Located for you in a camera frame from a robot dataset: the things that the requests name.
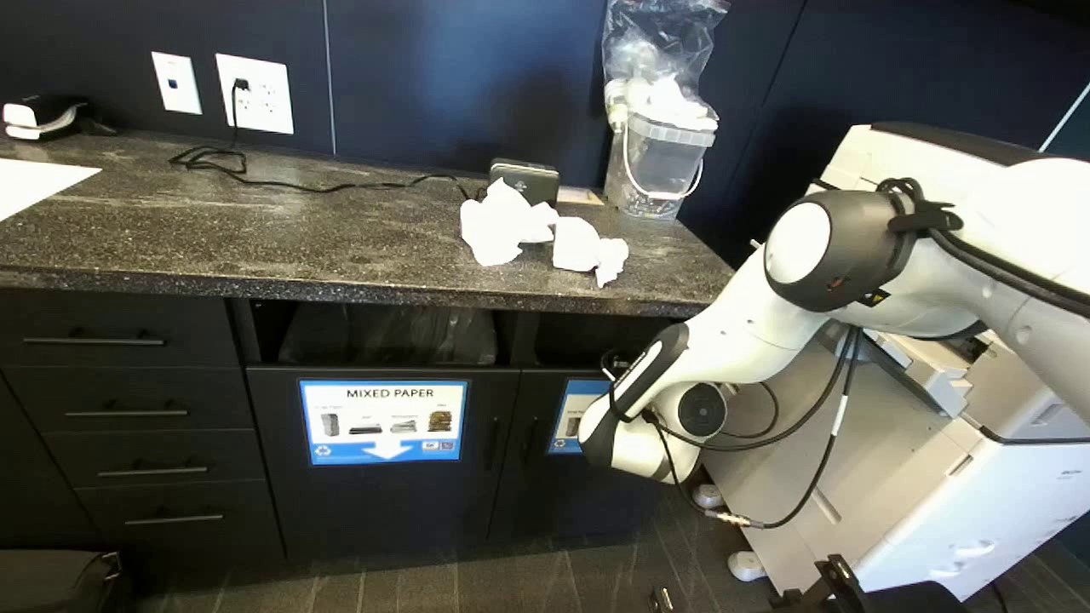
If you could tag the dark grey small box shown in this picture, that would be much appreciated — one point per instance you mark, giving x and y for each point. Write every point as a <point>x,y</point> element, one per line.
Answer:
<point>532,181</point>

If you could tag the large white office printer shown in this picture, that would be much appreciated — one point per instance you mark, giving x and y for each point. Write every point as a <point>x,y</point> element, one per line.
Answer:
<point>910,494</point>

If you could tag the white data outlet plate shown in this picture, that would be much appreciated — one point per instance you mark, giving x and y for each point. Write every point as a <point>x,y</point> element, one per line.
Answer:
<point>174,80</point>

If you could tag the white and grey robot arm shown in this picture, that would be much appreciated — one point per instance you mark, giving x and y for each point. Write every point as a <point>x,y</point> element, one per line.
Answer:
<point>908,229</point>

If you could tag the left mixed paper bin label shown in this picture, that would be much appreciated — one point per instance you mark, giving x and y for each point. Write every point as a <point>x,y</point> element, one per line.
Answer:
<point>365,422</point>

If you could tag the white sheet of paper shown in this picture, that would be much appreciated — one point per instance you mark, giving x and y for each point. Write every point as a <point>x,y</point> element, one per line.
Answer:
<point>28,181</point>

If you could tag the black cabinet with drawers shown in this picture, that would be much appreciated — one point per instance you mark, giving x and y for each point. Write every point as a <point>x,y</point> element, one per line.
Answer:
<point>300,368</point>

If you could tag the right mixed paper bin label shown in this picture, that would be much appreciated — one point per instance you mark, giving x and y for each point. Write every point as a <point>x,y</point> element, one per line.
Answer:
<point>575,397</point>

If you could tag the white stapler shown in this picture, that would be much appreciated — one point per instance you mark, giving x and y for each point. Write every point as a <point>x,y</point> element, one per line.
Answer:
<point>36,124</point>

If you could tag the clear plastic bag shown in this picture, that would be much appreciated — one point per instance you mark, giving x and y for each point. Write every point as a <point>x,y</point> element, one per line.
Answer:
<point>656,54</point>

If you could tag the clear plastic bucket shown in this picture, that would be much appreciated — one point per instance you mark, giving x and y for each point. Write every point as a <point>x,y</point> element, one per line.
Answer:
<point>659,160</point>

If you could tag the white power outlet plate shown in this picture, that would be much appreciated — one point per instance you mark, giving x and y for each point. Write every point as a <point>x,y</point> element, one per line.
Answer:
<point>258,92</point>

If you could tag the mixed paper bin label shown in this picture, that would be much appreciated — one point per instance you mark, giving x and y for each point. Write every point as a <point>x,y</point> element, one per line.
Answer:
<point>365,422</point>
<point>575,397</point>

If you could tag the large crumpled white paper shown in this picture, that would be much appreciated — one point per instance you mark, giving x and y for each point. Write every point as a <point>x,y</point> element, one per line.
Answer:
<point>501,223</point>

